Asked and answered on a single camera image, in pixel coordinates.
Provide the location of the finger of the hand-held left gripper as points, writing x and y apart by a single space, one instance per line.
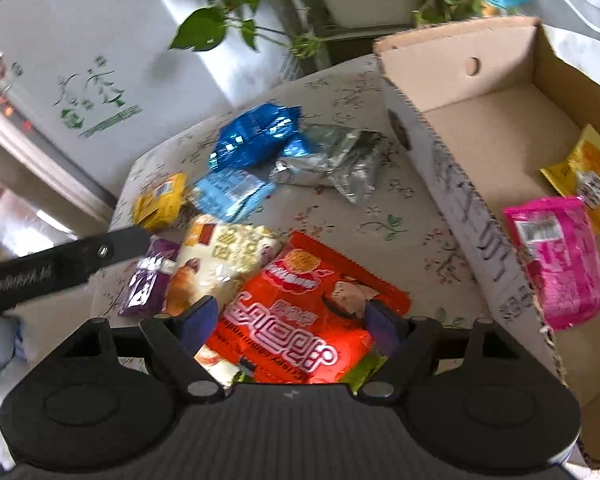
105 255

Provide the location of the small yellow snack packet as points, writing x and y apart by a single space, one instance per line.
157 202

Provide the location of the light blue snack packet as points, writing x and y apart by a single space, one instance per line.
225 192

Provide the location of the silver foil snack packet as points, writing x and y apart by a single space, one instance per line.
330 160

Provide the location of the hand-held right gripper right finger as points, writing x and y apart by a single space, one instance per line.
382 323

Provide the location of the white table cover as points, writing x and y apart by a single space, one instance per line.
590 10

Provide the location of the cream pastry snack packet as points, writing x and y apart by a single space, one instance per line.
220 260

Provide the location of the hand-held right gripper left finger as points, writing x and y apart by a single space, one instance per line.
200 319

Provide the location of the trailing green pothos plant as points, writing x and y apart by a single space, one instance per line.
200 35

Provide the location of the cardboard box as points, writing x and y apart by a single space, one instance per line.
505 125

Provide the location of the purple snack packet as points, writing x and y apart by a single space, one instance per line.
147 280

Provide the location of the floral tablecloth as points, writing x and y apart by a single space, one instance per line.
330 240

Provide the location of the white refrigerator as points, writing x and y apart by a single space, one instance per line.
105 35

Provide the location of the pink snack packet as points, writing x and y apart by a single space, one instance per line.
560 270

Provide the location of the shiny dark blue snack packet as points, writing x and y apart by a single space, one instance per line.
255 135

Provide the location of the orange yellow snack packet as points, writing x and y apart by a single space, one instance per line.
590 160

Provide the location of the green snack packet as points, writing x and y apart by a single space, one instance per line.
367 372

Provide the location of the pale cloth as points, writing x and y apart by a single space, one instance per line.
0 350

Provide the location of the red snack packet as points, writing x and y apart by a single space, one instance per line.
290 310

